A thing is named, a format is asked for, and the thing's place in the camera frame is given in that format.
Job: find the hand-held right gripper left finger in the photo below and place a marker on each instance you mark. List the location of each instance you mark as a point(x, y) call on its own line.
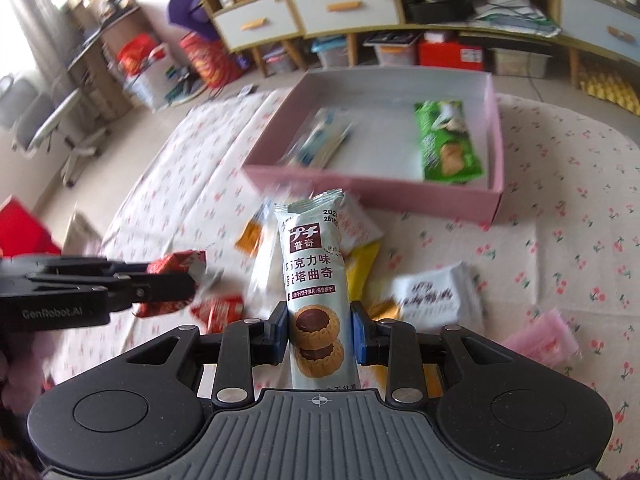
point(274, 341)

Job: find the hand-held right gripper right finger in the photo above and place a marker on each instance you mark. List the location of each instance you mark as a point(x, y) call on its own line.
point(359, 336)

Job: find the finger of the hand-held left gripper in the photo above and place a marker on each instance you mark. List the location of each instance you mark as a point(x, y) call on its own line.
point(165, 288)
point(131, 269)

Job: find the red foil snack packet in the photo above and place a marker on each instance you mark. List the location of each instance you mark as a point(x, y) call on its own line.
point(220, 312)
point(175, 262)

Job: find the yellow cracker packet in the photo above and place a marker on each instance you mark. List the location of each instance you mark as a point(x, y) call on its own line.
point(362, 270)

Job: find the white packet with black writing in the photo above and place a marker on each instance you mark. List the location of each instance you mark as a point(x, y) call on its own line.
point(435, 295)

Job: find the chocolate tart cookie packet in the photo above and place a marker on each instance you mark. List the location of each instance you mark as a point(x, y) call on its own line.
point(312, 260)

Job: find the pink cardboard box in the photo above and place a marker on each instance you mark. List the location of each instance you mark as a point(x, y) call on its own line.
point(380, 195)

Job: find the red cloth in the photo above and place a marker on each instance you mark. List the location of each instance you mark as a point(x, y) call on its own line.
point(25, 230)

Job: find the orange snack packet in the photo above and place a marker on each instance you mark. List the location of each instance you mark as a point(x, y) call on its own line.
point(252, 232)

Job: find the white and orange cookie packet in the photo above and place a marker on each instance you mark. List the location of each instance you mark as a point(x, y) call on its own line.
point(357, 225)

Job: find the grey office chair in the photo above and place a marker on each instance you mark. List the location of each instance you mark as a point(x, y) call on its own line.
point(60, 125)

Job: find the pink snack packet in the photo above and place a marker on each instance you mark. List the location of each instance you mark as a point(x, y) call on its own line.
point(542, 337)

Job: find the blue and white snack packet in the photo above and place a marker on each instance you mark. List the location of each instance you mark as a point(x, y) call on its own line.
point(320, 140)

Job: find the green cracker packet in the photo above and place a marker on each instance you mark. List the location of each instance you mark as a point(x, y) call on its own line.
point(450, 145)

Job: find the red gift box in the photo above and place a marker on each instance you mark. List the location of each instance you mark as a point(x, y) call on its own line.
point(140, 55)

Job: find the red patterned bag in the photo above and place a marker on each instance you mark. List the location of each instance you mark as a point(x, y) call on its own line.
point(207, 62)

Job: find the white cabinet drawer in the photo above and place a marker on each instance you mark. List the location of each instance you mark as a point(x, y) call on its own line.
point(345, 5)
point(255, 22)
point(600, 25)

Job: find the clear storage bin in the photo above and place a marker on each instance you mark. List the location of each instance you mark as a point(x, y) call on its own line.
point(332, 55)
point(395, 56)
point(520, 62)

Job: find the red storage box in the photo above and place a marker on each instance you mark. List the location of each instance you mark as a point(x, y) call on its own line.
point(450, 54)

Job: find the wooden cabinet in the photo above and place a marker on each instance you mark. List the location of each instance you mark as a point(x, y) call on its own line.
point(350, 35)

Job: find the yellow bumpy mat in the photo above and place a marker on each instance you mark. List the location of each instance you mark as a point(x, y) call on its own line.
point(607, 87)

